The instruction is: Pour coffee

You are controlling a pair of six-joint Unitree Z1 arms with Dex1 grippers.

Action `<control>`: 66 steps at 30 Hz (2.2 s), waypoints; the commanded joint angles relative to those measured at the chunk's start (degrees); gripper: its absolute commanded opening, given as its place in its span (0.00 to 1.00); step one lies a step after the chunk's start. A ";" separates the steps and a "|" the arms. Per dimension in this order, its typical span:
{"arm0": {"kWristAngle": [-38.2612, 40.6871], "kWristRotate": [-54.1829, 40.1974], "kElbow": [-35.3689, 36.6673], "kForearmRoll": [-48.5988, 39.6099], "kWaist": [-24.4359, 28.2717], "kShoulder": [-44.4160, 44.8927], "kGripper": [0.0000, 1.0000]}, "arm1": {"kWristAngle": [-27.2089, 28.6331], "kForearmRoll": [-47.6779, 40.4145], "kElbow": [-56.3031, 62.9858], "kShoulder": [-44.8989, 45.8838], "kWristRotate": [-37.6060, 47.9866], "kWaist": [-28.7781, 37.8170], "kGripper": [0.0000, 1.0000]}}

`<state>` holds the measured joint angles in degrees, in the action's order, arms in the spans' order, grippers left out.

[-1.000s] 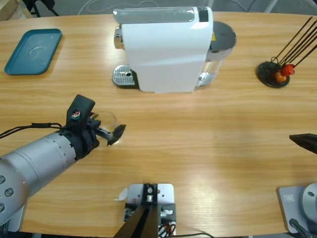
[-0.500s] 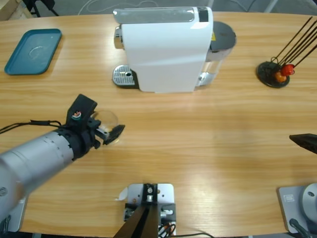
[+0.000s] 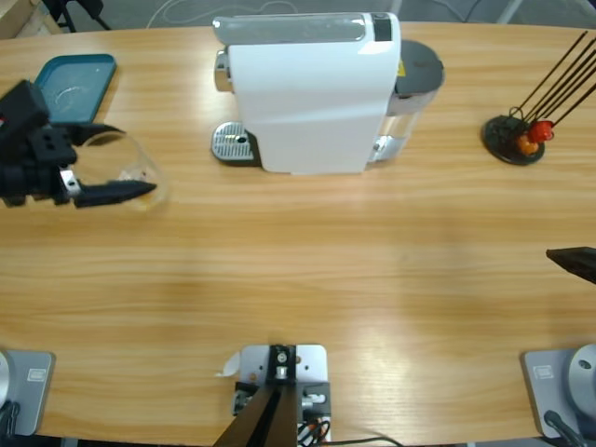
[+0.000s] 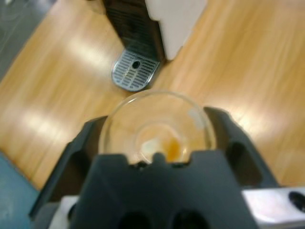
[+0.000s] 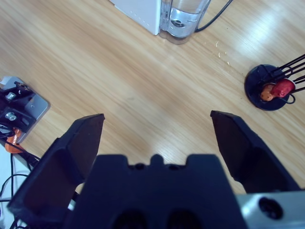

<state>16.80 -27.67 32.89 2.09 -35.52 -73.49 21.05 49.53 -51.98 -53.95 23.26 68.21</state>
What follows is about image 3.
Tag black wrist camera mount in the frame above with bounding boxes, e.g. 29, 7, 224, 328
0, 79, 51, 141

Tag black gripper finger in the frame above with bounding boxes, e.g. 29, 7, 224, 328
545, 247, 596, 284

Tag red coffee capsule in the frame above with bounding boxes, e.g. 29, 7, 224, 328
528, 119, 555, 143

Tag black metal stand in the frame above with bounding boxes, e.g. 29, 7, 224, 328
44, 0, 113, 33

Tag metal grid drip tray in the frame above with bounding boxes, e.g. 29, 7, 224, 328
211, 120, 262, 168

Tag black cable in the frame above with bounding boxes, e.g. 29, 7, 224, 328
543, 409, 589, 447
0, 400, 22, 438
331, 435, 402, 447

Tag grey coffee machine lever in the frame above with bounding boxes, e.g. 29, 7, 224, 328
211, 12, 367, 46

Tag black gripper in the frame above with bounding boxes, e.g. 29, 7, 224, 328
0, 123, 158, 210

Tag white paper tab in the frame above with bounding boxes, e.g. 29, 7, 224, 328
213, 351, 241, 378

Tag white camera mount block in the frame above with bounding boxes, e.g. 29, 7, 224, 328
232, 343, 332, 443

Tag orange and white wires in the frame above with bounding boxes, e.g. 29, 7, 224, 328
297, 416, 332, 444

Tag white floor cable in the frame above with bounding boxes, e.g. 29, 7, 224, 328
147, 0, 304, 25

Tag orange coffee capsule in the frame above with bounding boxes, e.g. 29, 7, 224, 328
516, 134, 545, 156

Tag white capsule coffee machine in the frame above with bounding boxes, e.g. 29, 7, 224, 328
211, 11, 402, 178

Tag black capsule holder with rods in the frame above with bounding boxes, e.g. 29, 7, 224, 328
481, 30, 596, 167

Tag teal plastic tray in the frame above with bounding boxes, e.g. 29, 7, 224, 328
32, 53, 117, 126

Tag clear drinking glass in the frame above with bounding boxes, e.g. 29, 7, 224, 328
76, 129, 169, 216

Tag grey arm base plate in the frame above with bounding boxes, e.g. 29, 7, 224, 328
0, 349, 56, 437
520, 346, 596, 439

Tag black camera post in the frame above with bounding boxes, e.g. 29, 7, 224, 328
213, 344, 299, 447

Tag clear water tank dark lid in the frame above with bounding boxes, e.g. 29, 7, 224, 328
372, 39, 446, 164

